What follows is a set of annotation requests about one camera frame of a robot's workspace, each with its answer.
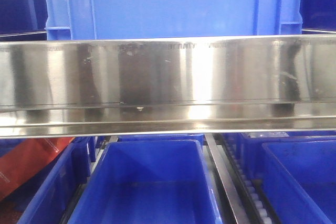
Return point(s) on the rear blue bin centre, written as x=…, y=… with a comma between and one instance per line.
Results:
x=157, y=137

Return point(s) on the blue bin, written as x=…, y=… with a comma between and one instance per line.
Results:
x=149, y=182
x=299, y=180
x=44, y=198
x=157, y=137
x=252, y=154

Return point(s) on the rear blue bin right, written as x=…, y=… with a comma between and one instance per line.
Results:
x=252, y=154

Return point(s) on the left blue bin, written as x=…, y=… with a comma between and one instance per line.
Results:
x=44, y=198

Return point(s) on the red bag in bin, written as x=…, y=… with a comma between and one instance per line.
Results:
x=27, y=159

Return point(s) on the large blue plastic crate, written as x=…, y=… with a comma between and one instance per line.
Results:
x=135, y=19

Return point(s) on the white roller track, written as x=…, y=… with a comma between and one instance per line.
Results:
x=255, y=202

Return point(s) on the dark blue crate left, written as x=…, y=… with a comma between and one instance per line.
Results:
x=22, y=16

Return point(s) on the dark blue crate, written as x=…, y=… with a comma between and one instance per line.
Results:
x=318, y=15
x=22, y=16

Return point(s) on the dark blue crate right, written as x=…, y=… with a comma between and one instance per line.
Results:
x=318, y=15

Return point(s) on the stainless steel shelf rail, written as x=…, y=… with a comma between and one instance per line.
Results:
x=170, y=85

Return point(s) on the metal shelf divider rail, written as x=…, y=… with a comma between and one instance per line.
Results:
x=232, y=207

